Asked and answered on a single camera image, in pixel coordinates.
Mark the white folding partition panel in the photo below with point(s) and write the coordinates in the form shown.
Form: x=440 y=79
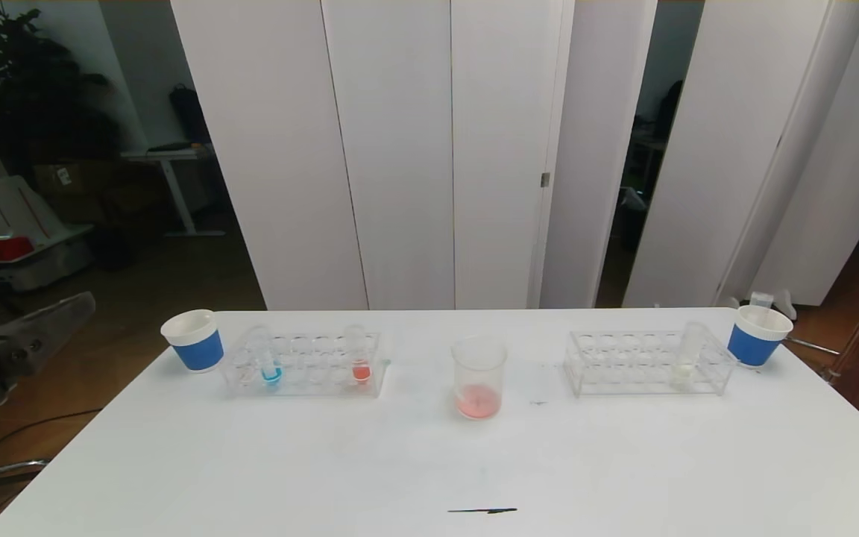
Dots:
x=400 y=149
x=847 y=186
x=593 y=149
x=728 y=149

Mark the thin metal rod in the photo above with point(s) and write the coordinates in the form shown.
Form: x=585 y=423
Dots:
x=810 y=346

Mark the test tube with blue pigment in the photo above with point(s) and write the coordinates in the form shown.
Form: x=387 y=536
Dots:
x=271 y=373

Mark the test tube with white pigment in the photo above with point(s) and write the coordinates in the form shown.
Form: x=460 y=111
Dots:
x=684 y=373

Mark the black bag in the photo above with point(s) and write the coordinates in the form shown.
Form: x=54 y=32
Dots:
x=189 y=112

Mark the metal chair leg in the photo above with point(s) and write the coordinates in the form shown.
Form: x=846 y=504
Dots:
x=4 y=471

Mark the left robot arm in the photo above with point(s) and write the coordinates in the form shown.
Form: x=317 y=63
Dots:
x=27 y=339

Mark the test tube with red pigment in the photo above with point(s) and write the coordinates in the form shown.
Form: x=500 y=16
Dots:
x=761 y=300
x=361 y=371

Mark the thin black stick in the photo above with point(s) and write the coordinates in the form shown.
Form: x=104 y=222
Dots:
x=482 y=510

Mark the brown cardboard box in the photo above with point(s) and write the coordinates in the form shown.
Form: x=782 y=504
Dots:
x=64 y=177

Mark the white partition foot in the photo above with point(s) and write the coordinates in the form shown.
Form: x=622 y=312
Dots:
x=787 y=307

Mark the clear acrylic test tube rack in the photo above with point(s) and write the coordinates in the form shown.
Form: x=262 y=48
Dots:
x=318 y=385
x=638 y=382

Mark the clear glass beaker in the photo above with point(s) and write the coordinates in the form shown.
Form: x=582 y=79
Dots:
x=479 y=403

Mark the blue and white paper cup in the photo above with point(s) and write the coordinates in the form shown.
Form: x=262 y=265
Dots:
x=198 y=350
x=754 y=347

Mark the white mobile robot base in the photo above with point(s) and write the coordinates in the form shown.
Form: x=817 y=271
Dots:
x=34 y=261

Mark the white standing desk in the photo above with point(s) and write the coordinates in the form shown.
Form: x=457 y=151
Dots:
x=168 y=154

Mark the dark green potted plant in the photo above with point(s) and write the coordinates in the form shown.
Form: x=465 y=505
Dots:
x=34 y=89

